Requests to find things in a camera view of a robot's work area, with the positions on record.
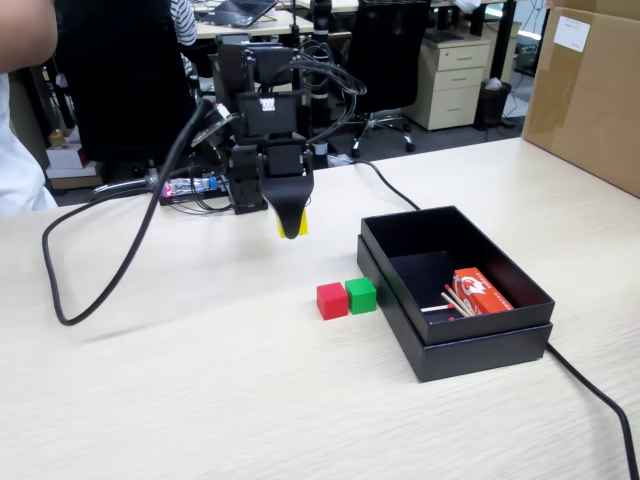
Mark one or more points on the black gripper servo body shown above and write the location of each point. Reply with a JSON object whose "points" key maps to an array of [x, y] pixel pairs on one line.
{"points": [[286, 157]]}

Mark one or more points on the black hood-shaped gripper finger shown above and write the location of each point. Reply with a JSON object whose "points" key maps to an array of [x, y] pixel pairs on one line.
{"points": [[290, 200]]}

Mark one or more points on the yellow wooden cube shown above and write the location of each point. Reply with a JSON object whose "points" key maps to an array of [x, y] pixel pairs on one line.
{"points": [[304, 225]]}

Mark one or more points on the red wooden cube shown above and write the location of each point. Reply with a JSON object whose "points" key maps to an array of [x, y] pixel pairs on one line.
{"points": [[332, 302]]}

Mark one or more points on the green wooden cube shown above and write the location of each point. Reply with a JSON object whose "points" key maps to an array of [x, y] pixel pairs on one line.
{"points": [[361, 297]]}

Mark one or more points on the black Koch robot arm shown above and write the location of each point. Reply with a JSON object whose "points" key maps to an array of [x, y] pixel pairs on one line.
{"points": [[265, 115]]}

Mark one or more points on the bare forearm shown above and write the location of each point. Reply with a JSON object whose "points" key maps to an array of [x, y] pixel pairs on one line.
{"points": [[25, 35]]}

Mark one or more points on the flat brown box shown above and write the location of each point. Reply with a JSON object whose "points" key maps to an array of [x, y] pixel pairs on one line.
{"points": [[75, 183]]}

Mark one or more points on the white box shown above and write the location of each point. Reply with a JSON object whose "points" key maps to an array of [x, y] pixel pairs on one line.
{"points": [[65, 157]]}

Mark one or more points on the black cardboard box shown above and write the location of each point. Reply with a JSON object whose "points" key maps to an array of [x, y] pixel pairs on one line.
{"points": [[475, 330]]}

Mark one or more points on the black open box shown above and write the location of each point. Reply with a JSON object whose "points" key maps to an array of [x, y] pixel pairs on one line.
{"points": [[480, 357]]}

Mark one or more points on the controller board with red LED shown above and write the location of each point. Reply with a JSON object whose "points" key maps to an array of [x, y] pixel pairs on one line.
{"points": [[190, 186]]}

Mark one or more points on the thin black stand pole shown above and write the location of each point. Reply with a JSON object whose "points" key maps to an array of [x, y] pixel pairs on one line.
{"points": [[295, 30]]}

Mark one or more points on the light wooden office desk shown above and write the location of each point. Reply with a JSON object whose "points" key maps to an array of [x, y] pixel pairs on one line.
{"points": [[280, 22]]}

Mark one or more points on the thick black pole white bands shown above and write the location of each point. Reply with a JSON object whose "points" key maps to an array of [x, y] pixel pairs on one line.
{"points": [[320, 20]]}

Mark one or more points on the black laptop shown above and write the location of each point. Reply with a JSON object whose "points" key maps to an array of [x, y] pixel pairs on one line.
{"points": [[240, 10]]}

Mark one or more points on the person in striped shirt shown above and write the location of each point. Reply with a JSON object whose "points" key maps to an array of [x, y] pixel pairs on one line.
{"points": [[184, 22]]}

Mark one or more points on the large black office chair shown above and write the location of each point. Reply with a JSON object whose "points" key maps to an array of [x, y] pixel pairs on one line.
{"points": [[125, 75]]}

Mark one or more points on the white-stick match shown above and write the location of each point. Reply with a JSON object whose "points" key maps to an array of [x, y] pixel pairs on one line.
{"points": [[435, 308]]}

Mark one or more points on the beige three-drawer cabinet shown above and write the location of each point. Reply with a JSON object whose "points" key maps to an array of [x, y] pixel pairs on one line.
{"points": [[455, 90]]}

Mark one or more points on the wooden match red head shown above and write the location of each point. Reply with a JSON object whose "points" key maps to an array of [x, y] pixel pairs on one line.
{"points": [[454, 306], [457, 300]]}

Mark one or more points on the black trash bin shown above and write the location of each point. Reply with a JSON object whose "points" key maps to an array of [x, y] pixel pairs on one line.
{"points": [[492, 107]]}

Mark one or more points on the orange matchbox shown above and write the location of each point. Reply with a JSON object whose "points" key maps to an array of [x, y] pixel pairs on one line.
{"points": [[480, 295]]}

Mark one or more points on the yellow bottle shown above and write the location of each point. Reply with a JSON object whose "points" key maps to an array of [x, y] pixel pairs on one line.
{"points": [[57, 136]]}

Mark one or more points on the person in white shirt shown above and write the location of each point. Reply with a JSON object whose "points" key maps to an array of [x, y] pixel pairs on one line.
{"points": [[17, 165]]}

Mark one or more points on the large brown cardboard carton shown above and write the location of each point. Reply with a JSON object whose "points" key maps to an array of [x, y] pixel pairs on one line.
{"points": [[590, 100]]}

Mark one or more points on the bare circuit-board wrist camera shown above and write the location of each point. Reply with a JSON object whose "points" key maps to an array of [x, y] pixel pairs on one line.
{"points": [[212, 122]]}

